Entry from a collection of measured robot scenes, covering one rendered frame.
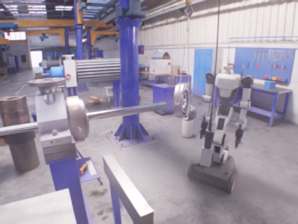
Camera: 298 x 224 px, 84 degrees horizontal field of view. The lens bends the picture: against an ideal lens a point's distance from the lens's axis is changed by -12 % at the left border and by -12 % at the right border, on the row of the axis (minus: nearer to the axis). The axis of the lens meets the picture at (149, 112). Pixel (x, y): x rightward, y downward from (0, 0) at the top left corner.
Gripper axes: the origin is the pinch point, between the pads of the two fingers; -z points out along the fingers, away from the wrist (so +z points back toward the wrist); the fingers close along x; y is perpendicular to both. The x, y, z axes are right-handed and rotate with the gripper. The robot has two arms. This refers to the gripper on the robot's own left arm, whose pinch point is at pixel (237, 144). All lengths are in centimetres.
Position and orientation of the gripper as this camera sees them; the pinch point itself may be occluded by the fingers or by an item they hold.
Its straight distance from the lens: 238.4
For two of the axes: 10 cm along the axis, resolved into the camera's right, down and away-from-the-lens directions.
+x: -5.7, 0.5, -8.2
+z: 1.2, -9.8, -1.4
